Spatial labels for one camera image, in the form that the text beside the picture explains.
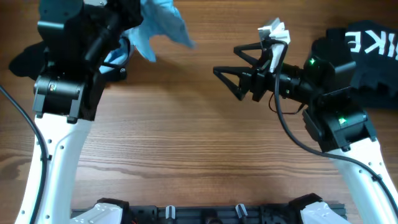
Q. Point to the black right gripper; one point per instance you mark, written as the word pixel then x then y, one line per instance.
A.
pixel 245 74

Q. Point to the light blue t-shirt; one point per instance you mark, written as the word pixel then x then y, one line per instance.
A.
pixel 160 17

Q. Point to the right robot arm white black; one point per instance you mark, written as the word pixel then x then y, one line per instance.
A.
pixel 341 127

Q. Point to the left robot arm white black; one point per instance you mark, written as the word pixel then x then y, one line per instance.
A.
pixel 76 39

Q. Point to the folded black shirt white letters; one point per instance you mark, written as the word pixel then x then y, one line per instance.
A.
pixel 374 49

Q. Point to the crumpled black garment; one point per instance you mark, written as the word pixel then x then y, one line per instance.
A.
pixel 30 62

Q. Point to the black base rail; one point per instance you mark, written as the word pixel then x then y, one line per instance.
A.
pixel 270 213

